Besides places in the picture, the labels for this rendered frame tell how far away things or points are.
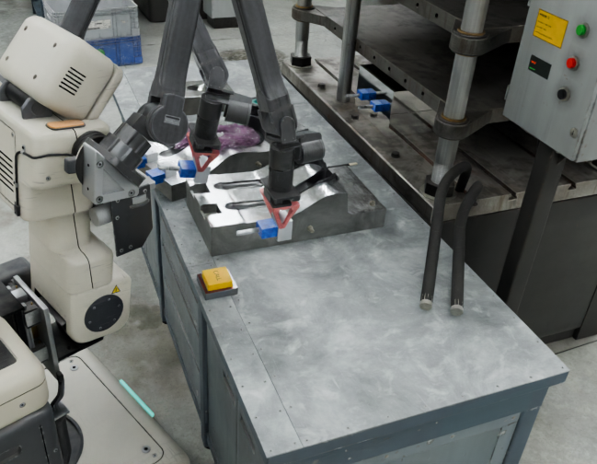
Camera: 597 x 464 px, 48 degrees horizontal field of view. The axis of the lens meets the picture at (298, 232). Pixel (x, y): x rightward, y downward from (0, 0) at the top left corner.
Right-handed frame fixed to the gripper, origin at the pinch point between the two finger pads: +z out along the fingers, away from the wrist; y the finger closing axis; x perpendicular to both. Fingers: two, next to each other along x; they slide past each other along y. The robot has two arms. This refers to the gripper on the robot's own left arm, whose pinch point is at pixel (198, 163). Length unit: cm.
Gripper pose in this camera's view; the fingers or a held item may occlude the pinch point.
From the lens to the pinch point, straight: 179.1
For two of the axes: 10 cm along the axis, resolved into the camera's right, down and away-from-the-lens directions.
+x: -9.1, 0.1, -4.2
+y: -3.3, -6.5, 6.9
